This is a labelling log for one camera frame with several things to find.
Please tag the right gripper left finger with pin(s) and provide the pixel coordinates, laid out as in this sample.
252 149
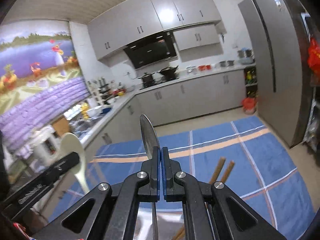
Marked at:
108 211

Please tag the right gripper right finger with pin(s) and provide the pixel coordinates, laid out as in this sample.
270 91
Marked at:
211 211

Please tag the wooden chopstick four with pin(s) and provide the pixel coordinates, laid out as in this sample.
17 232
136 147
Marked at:
181 232

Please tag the wooden chopstick five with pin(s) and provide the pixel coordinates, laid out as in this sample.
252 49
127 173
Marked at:
227 172

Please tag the cream plastic spoon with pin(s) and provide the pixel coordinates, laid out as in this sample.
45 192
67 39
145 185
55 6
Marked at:
71 147

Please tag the metal spoon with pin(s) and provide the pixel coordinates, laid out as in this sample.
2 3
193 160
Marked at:
152 149

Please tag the kitchen sink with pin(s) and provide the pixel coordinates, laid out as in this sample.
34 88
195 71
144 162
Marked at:
80 127

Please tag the white utensil holder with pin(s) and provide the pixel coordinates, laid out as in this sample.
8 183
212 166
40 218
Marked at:
169 220

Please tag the white rice cooker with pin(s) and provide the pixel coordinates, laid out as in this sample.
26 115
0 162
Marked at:
45 145

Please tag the wooden cutting board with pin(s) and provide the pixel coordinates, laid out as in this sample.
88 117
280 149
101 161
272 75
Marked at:
61 126

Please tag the red floor bag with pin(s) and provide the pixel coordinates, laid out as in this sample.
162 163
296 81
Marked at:
249 106

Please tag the grey lower cabinets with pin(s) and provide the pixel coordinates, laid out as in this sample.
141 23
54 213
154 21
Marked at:
166 103

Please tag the grey cabinets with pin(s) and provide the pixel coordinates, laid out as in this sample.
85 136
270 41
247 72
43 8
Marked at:
166 103
132 20

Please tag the black cooking pot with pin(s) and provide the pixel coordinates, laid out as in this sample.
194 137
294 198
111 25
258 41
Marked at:
147 79

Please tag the black wok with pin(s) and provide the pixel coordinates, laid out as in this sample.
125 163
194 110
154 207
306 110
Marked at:
169 72

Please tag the steel steamer pot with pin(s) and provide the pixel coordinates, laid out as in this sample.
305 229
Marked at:
245 56

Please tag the black range hood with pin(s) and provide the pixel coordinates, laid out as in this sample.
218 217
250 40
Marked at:
151 49

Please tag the red plastic bag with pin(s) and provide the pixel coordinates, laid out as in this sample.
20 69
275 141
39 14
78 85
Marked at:
314 56

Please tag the grey refrigerator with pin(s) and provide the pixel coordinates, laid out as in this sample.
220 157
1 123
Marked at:
280 46

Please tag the grey upper cabinets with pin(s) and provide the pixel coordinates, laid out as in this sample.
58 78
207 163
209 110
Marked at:
132 20

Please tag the wall mural poster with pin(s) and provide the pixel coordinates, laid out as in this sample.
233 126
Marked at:
40 77

